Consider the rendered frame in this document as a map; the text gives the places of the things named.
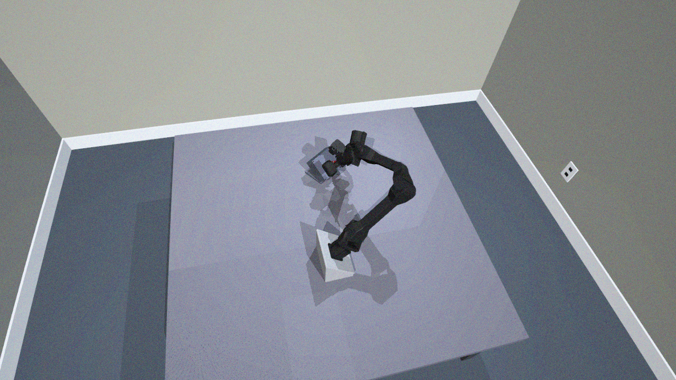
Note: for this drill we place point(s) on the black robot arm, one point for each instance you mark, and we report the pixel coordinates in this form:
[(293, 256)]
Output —
[(401, 191)]

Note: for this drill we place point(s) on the light blue sloped panel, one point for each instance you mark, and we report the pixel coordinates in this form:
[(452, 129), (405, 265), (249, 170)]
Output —
[(316, 170)]

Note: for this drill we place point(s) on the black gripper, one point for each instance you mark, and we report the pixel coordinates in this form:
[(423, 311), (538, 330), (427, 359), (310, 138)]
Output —
[(331, 168)]

